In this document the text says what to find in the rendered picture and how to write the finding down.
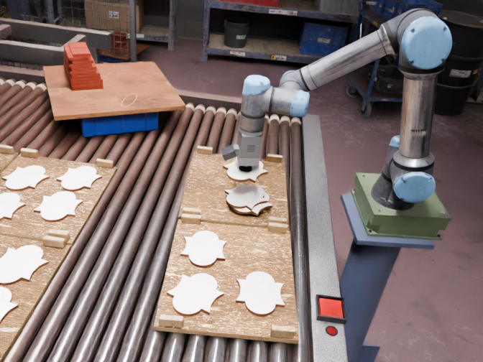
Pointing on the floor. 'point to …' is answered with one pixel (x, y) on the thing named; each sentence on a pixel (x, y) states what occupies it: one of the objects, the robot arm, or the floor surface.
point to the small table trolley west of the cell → (367, 90)
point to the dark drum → (459, 62)
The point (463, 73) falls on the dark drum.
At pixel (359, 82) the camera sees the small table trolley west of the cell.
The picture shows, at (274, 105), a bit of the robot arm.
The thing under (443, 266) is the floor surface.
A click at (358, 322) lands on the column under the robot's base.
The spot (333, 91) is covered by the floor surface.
